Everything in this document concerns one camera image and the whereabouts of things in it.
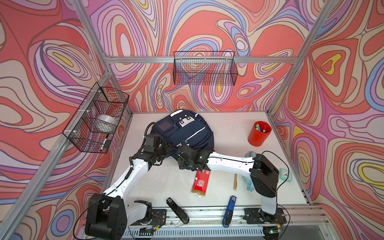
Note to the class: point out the white tape roll in basket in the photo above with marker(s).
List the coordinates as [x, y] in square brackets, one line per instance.
[105, 124]

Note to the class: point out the navy blue student backpack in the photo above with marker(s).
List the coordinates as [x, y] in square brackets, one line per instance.
[185, 127]

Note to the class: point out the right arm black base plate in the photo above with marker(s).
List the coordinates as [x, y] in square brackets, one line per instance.
[257, 216]

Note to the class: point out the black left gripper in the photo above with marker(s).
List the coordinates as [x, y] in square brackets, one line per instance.
[166, 150]

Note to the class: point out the red ribbed metal pen cup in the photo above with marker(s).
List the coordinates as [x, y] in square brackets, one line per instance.
[259, 133]

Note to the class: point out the red snack packet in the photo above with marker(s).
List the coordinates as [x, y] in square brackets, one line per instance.
[201, 183]

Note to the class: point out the blue stapler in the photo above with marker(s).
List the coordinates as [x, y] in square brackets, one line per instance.
[229, 212]

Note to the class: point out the black wire basket wall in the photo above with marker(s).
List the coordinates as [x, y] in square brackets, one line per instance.
[80, 131]
[205, 68]

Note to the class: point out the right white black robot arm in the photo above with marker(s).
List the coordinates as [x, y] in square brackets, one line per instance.
[263, 174]

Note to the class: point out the black stapler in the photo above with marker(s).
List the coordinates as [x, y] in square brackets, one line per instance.
[180, 213]

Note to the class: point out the mint green small clock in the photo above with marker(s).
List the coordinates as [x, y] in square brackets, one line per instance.
[285, 175]

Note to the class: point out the light blue pencil pouch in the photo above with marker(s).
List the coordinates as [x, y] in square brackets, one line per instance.
[248, 181]

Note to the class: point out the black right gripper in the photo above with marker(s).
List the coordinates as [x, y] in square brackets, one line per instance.
[181, 164]

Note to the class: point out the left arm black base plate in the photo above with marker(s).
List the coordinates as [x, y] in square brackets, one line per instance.
[158, 219]

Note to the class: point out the black wire basket left wall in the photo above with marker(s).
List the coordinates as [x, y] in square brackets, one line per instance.
[80, 131]

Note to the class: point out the gold pen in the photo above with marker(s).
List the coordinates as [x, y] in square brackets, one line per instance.
[235, 182]

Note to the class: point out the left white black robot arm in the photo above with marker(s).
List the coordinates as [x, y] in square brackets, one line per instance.
[111, 212]

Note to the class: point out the black wire basket back wall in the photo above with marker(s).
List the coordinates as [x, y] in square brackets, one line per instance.
[205, 68]

